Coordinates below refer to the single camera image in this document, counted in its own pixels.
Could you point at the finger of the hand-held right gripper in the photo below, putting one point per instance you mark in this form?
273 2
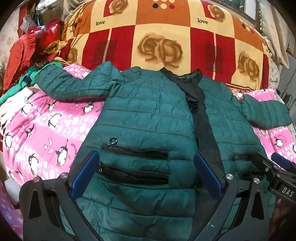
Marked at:
267 165
281 161

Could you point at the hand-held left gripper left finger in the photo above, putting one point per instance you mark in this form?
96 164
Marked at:
85 172

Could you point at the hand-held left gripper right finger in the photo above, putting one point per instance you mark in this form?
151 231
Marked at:
208 173

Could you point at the green quilted jacket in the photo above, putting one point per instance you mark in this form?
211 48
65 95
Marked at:
148 111

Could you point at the pink penguin blanket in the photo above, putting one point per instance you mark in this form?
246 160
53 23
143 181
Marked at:
46 129

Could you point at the purple floral sheet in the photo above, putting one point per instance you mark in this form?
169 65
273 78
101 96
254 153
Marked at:
9 208

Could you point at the white cloth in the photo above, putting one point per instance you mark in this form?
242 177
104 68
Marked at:
13 102

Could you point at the green cloth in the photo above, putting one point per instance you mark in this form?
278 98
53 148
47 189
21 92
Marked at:
27 77

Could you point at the floral cushion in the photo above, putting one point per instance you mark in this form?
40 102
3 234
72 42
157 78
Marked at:
275 39

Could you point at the red ruffled cloth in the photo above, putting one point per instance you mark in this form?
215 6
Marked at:
20 53

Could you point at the rose patterned checkered blanket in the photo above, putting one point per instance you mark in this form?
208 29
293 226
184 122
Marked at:
161 27

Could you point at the clear plastic bag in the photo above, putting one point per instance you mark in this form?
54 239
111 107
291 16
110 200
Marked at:
29 22

